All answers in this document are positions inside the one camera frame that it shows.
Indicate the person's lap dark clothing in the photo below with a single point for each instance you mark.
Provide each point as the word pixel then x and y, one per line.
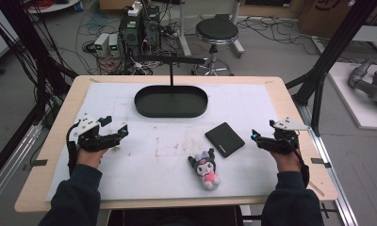
pixel 177 218

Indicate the white table mat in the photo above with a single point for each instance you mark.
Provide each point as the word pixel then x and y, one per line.
pixel 152 157

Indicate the round white table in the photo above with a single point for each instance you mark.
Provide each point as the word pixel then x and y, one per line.
pixel 51 6

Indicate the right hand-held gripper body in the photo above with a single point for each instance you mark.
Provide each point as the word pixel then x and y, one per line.
pixel 287 138

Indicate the black tape piece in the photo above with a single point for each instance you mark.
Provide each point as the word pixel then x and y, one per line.
pixel 320 161
pixel 39 162

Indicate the person's left hand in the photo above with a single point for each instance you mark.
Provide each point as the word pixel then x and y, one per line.
pixel 90 157

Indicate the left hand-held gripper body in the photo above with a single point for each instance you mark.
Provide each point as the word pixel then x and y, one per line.
pixel 89 139

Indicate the person's right hand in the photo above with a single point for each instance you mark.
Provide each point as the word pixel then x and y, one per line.
pixel 285 161

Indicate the brown cardboard box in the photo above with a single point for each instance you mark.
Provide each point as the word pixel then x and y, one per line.
pixel 326 15

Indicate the black and pink plush doll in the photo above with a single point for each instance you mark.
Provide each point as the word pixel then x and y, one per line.
pixel 206 169

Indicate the black computer tower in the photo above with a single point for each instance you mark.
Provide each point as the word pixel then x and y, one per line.
pixel 152 28
pixel 130 36

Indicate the white power strip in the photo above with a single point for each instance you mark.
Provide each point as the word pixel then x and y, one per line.
pixel 135 8

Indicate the white floor board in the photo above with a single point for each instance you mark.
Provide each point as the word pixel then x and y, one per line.
pixel 350 103

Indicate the black round stool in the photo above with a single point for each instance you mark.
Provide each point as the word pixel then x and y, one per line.
pixel 217 29

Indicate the black oval tray with stand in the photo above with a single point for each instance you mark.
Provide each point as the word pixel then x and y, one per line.
pixel 171 102

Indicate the aluminium rail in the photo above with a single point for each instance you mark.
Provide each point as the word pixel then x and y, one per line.
pixel 337 188
pixel 10 166

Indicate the black metal frame stand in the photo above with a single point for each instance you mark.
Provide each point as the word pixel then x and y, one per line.
pixel 29 47
pixel 331 53

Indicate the grey power supply unit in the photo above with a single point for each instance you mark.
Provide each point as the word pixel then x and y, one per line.
pixel 101 44
pixel 114 45

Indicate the black rectangular box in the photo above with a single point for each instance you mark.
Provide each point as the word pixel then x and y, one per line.
pixel 225 139

